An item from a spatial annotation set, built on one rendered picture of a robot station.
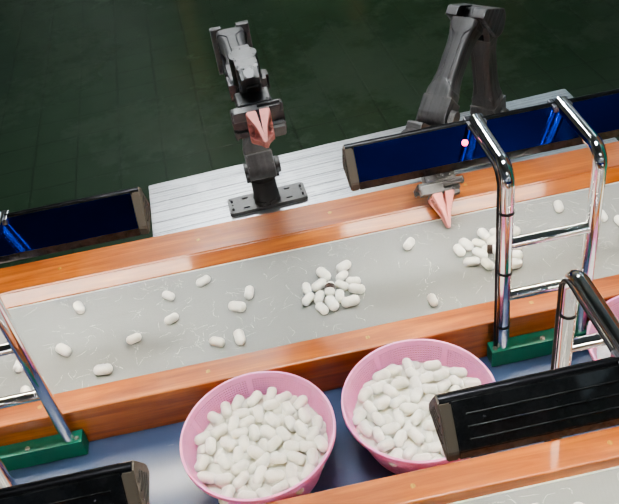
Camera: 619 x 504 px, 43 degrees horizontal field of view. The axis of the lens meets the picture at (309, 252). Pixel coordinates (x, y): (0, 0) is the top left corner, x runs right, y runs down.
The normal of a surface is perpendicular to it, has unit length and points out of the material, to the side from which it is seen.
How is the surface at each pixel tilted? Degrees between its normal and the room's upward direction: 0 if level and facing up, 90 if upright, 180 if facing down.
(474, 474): 0
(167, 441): 0
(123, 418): 90
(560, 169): 0
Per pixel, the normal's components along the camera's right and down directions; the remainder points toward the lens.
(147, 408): 0.15, 0.62
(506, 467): -0.14, -0.76
